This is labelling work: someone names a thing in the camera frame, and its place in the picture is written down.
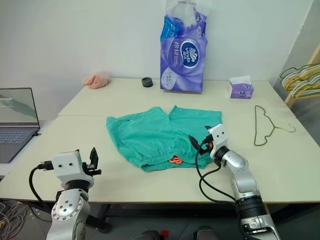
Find wooden hanger rack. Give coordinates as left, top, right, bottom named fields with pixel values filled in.
left=284, top=41, right=320, bottom=109

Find olive wire hanger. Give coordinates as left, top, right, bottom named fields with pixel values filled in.
left=253, top=104, right=297, bottom=147

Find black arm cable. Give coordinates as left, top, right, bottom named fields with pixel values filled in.
left=28, top=161, right=62, bottom=217
left=194, top=142, right=241, bottom=204

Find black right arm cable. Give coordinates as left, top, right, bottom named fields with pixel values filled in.
left=194, top=142, right=241, bottom=204

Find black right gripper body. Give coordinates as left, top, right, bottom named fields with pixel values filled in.
left=198, top=135, right=214, bottom=154

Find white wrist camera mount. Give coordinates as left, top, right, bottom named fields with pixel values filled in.
left=207, top=123, right=229, bottom=159
left=51, top=149, right=86, bottom=183

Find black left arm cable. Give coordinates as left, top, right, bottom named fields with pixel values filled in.
left=28, top=161, right=62, bottom=217

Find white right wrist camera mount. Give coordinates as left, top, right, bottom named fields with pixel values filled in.
left=207, top=123, right=229, bottom=159

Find stack of hangers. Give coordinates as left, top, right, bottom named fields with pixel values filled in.
left=279, top=63, right=320, bottom=85

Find black table leg base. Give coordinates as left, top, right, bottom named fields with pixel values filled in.
left=84, top=203, right=114, bottom=235

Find grey cable bundle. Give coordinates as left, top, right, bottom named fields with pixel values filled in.
left=0, top=199, right=31, bottom=240

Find purple tissue roll pack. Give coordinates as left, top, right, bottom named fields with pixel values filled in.
left=159, top=0, right=209, bottom=94

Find dark rounded shape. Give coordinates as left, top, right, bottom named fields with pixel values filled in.
left=193, top=225, right=221, bottom=240
left=138, top=230, right=163, bottom=240

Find small purple tissue box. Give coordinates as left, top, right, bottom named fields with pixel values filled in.
left=227, top=75, right=256, bottom=99

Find black round cap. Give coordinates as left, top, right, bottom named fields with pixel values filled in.
left=140, top=76, right=154, bottom=89

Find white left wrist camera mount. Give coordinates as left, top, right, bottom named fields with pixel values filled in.
left=51, top=149, right=86, bottom=183

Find green shorts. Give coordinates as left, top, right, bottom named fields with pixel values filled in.
left=105, top=105, right=223, bottom=174

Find grey laptop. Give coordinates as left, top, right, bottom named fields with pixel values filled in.
left=0, top=87, right=41, bottom=165

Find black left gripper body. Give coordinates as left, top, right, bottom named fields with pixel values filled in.
left=80, top=161, right=102, bottom=180

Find pink cloth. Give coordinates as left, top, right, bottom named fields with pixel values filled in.
left=82, top=71, right=112, bottom=90

